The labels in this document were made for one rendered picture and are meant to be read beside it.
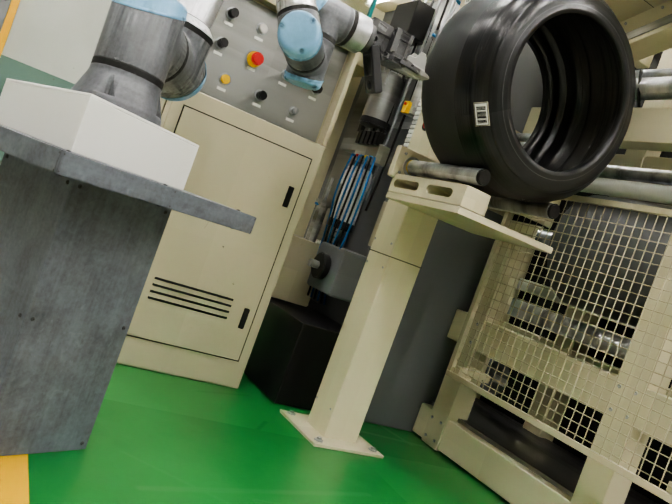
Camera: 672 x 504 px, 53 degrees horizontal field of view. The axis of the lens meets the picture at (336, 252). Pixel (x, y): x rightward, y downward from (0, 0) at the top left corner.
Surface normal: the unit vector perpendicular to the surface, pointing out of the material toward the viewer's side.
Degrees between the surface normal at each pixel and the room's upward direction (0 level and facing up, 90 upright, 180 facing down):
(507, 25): 79
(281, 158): 90
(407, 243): 90
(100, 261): 90
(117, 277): 90
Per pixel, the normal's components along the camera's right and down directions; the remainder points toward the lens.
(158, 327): 0.46, 0.18
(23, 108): -0.52, -0.18
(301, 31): -0.05, 0.02
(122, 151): 0.78, 0.30
